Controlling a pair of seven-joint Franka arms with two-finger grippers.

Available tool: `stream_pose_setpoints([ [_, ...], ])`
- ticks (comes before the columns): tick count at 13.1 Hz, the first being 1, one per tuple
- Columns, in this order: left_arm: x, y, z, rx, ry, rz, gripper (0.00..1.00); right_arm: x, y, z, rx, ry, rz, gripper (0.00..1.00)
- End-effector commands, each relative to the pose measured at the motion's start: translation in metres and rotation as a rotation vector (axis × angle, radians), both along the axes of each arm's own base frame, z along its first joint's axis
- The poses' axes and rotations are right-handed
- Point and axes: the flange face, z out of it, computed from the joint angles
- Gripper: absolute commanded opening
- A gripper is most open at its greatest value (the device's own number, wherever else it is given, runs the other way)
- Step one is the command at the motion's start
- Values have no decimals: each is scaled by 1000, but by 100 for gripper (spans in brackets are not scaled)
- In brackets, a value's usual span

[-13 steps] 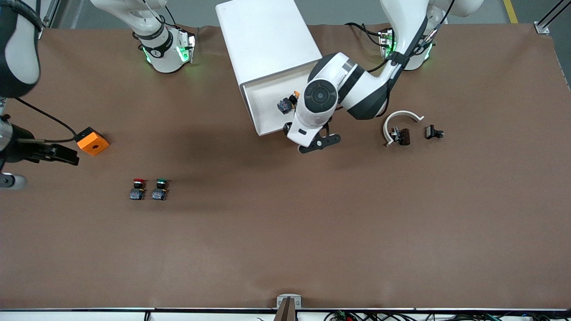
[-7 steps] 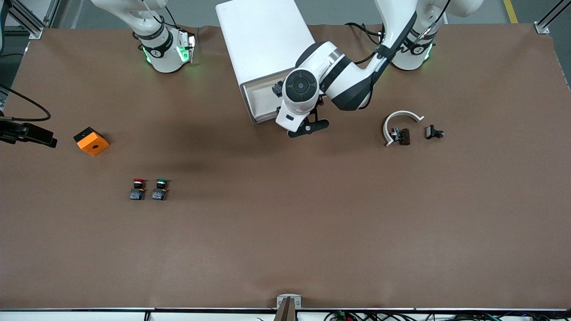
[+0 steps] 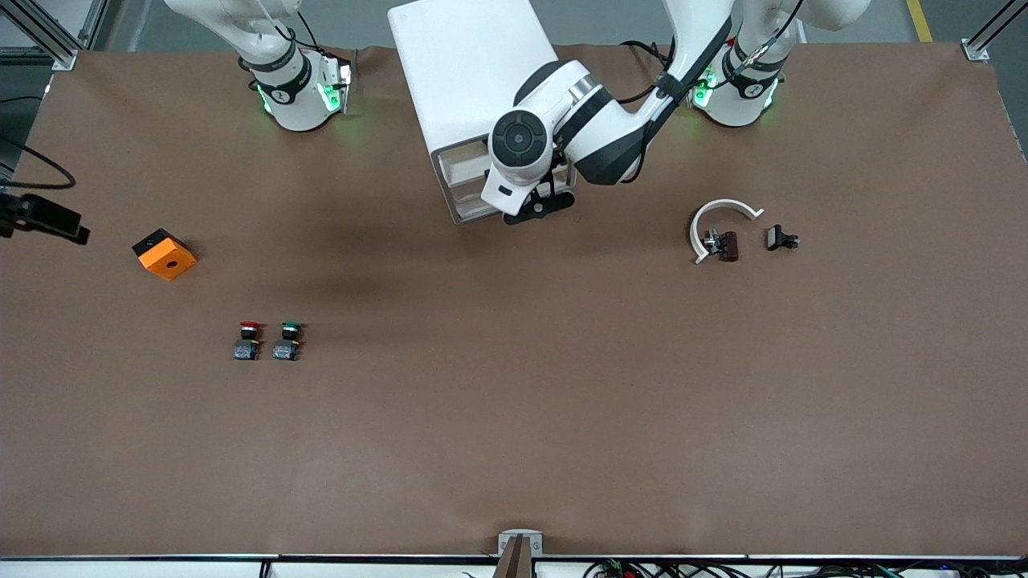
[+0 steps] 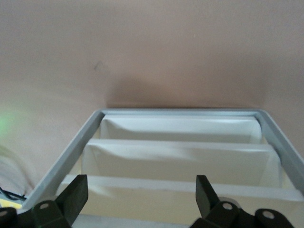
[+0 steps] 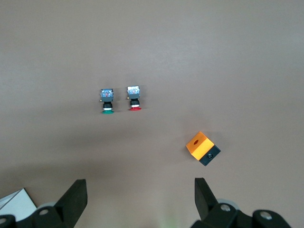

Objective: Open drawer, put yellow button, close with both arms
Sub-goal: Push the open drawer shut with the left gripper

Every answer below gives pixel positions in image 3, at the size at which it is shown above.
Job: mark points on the white sliding drawer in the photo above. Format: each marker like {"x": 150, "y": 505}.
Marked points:
{"x": 466, "y": 181}

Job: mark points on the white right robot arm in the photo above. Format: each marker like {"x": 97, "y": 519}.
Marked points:
{"x": 293, "y": 108}

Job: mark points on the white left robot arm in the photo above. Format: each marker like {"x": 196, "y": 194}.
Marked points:
{"x": 594, "y": 128}

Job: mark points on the orange and black button box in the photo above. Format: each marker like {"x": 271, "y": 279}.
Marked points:
{"x": 169, "y": 261}

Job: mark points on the white drawer cabinet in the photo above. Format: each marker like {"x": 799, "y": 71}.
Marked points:
{"x": 458, "y": 72}

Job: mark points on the brown table mat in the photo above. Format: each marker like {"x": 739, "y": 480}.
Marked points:
{"x": 514, "y": 441}

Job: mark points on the small brown connector part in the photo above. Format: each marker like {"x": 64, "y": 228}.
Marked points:
{"x": 727, "y": 246}

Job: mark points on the small black clip part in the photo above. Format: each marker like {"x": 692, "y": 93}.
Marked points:
{"x": 776, "y": 238}

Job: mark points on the aluminium frame profile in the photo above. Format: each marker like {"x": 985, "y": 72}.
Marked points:
{"x": 48, "y": 40}
{"x": 984, "y": 40}

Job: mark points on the red push button switch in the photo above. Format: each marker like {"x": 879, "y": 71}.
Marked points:
{"x": 246, "y": 349}

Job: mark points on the green push button switch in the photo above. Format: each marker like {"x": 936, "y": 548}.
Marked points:
{"x": 286, "y": 349}

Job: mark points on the grey metal camera bracket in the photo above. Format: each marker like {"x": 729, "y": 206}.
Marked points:
{"x": 520, "y": 542}

